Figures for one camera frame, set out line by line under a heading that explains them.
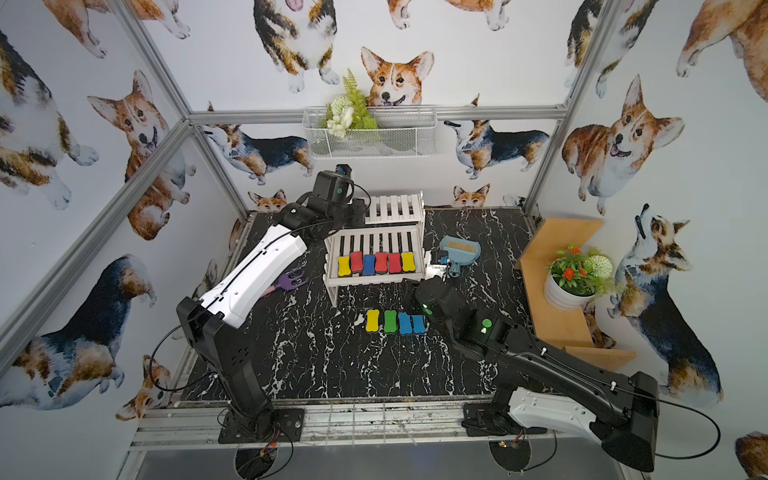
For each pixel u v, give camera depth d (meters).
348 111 0.78
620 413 0.40
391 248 0.95
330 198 0.59
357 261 0.88
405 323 0.90
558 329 0.82
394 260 0.88
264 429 0.68
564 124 0.95
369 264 0.87
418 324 0.90
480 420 0.73
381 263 0.90
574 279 0.76
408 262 0.90
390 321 0.91
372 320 0.90
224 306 0.46
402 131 0.92
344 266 0.88
